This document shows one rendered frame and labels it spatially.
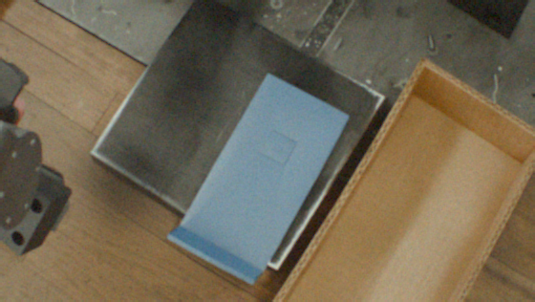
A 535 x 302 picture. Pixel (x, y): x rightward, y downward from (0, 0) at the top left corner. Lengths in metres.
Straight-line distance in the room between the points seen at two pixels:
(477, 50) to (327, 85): 0.14
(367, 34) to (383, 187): 0.13
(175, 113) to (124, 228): 0.10
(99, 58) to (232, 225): 0.18
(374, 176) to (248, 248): 0.12
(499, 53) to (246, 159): 0.24
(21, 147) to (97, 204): 0.30
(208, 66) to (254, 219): 0.13
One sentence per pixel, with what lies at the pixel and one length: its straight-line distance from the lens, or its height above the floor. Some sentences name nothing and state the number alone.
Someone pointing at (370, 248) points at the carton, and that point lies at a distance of 0.87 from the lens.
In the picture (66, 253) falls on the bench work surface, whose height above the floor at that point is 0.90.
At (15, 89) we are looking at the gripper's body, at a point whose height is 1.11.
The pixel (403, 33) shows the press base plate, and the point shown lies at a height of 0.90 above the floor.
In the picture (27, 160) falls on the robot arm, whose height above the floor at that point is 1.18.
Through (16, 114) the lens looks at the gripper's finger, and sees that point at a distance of 0.72.
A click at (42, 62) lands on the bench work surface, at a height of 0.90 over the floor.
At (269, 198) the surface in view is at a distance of 0.86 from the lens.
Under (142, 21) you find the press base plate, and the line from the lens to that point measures 0.94.
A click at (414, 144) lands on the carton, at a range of 0.90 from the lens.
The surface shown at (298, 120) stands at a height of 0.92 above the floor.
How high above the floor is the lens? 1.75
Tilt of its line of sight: 72 degrees down
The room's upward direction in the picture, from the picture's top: 6 degrees clockwise
